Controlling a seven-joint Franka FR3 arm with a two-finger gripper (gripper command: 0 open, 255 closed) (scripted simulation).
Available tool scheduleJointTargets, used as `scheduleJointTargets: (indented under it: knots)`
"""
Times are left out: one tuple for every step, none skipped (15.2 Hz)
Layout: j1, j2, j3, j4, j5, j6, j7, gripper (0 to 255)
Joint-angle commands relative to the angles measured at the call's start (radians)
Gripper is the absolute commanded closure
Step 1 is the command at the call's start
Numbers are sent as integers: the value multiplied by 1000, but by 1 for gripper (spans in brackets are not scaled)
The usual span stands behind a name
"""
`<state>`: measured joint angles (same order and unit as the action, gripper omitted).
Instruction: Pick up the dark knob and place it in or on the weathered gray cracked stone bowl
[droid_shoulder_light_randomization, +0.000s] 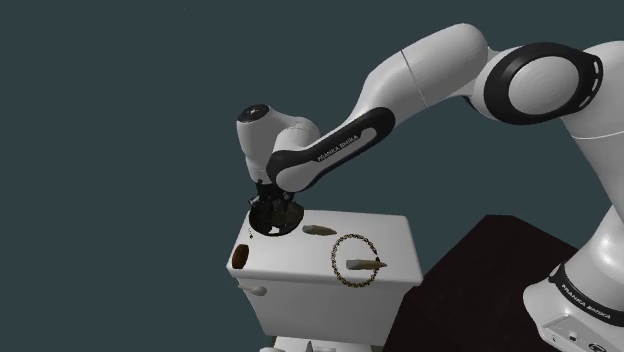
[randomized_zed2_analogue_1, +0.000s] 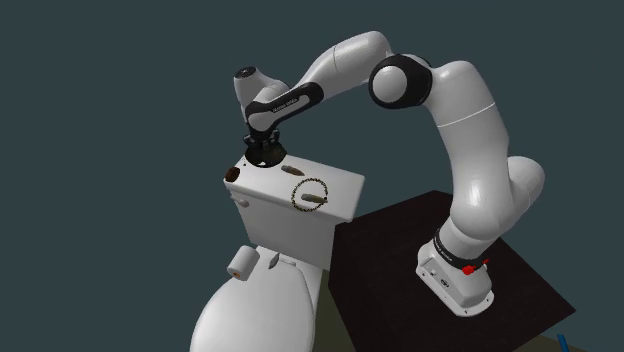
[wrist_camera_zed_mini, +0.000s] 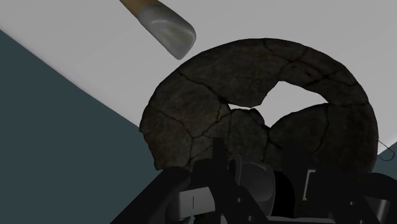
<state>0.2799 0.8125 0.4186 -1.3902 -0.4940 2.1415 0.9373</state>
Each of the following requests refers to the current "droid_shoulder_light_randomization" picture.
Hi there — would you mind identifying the dark round bowl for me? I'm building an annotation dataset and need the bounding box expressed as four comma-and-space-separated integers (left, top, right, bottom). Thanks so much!
247, 200, 305, 238

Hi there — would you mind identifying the brown oval object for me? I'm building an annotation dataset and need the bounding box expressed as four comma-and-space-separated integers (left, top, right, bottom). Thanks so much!
230, 243, 250, 271

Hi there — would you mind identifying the grey pointed object brown tip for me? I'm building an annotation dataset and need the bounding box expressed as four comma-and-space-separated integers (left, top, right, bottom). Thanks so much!
345, 258, 388, 272

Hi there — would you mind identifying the dark robot stand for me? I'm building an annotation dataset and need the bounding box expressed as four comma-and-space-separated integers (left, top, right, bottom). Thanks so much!
381, 213, 582, 352

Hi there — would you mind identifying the dark beaded bracelet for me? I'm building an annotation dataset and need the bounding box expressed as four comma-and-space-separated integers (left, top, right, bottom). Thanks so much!
329, 233, 381, 289

